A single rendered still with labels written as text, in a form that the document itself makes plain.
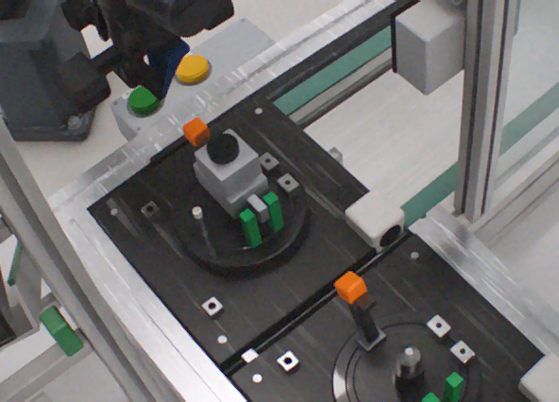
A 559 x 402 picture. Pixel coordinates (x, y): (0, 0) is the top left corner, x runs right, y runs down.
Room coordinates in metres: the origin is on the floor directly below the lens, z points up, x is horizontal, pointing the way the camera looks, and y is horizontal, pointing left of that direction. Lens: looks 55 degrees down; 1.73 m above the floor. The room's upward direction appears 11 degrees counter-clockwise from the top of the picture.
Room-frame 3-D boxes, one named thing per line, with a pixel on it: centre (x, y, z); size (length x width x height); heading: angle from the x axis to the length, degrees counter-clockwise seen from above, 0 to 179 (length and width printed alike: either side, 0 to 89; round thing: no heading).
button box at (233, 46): (0.74, 0.07, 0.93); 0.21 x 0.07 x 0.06; 119
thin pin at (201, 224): (0.46, 0.08, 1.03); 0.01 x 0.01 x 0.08; 29
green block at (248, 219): (0.47, 0.03, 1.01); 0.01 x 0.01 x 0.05; 29
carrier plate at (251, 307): (0.51, 0.04, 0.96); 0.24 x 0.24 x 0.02; 29
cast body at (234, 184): (0.50, 0.04, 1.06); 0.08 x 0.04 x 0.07; 29
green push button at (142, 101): (0.71, 0.14, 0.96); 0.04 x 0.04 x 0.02
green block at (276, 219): (0.48, 0.01, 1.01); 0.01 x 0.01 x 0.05; 29
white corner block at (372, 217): (0.47, -0.09, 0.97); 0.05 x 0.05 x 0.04; 29
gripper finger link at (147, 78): (0.61, 0.12, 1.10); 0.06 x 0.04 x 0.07; 30
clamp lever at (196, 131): (0.55, 0.06, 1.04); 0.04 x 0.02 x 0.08; 29
